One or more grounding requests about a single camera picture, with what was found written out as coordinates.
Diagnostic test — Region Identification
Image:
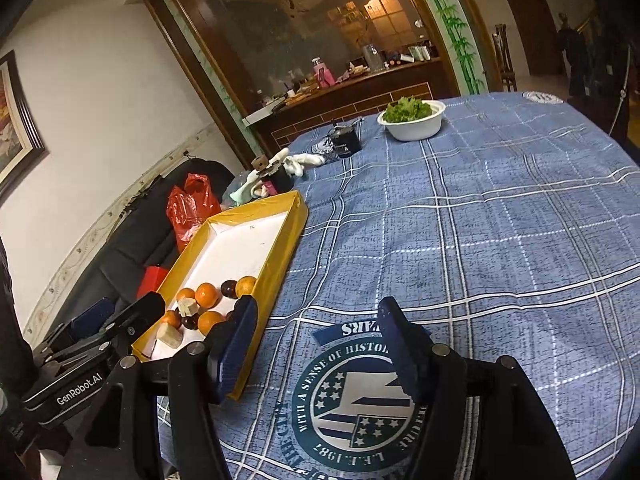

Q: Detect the beige cake piece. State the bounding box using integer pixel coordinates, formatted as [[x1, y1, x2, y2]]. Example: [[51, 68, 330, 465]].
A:
[[177, 297, 200, 318]]

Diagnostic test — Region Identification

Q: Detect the mop with round base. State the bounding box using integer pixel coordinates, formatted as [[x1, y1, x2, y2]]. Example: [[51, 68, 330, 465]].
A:
[[608, 44, 631, 141]]

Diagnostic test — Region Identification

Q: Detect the yellow cardboard box tray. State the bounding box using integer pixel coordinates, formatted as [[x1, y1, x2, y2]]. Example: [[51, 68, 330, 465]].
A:
[[157, 191, 308, 400]]

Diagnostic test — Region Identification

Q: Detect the black sofa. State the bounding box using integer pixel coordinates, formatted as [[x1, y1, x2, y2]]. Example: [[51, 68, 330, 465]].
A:
[[51, 158, 234, 328]]

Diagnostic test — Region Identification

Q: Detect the white plush toy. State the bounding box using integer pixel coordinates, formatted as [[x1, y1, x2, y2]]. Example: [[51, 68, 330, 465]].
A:
[[228, 148, 326, 206]]

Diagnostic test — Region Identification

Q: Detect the wooden sideboard cabinet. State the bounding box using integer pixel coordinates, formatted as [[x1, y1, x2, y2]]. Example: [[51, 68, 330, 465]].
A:
[[252, 58, 460, 153]]

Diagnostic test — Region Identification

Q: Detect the dark wooden chair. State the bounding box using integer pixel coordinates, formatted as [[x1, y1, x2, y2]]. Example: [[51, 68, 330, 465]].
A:
[[492, 24, 518, 91]]

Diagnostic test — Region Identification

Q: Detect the white bowl of greens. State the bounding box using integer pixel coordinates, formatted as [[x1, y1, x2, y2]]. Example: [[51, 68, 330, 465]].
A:
[[378, 96, 446, 142]]

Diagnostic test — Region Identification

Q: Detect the pink bottle on cabinet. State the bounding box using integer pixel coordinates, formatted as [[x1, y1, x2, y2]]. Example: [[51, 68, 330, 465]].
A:
[[311, 58, 335, 89]]

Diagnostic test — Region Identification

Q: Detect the red plastic bag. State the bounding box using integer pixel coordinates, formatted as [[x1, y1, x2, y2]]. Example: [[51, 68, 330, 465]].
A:
[[166, 174, 221, 252]]

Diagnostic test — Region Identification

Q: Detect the dark purple plum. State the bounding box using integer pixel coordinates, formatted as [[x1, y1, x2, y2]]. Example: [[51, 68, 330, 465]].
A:
[[220, 280, 238, 299], [182, 313, 200, 330]]

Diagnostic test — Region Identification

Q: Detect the orange fruit in box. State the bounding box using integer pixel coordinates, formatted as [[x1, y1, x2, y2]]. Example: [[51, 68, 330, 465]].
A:
[[176, 287, 195, 301]]

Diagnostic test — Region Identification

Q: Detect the framed wall picture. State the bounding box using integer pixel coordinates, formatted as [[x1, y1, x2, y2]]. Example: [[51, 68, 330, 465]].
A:
[[0, 50, 48, 203]]

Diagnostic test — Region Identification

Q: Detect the small orange tangerine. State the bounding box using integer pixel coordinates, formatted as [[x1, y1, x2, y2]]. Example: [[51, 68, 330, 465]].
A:
[[194, 282, 220, 310]]

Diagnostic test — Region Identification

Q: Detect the black small device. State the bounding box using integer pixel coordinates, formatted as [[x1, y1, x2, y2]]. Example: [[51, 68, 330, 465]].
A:
[[329, 122, 362, 158]]

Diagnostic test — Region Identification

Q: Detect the large orange fruit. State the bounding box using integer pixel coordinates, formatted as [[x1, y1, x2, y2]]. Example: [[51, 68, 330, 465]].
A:
[[235, 275, 256, 298]]

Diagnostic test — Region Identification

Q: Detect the blue plaid tablecloth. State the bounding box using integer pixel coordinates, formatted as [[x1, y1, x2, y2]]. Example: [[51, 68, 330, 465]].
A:
[[154, 91, 640, 480]]

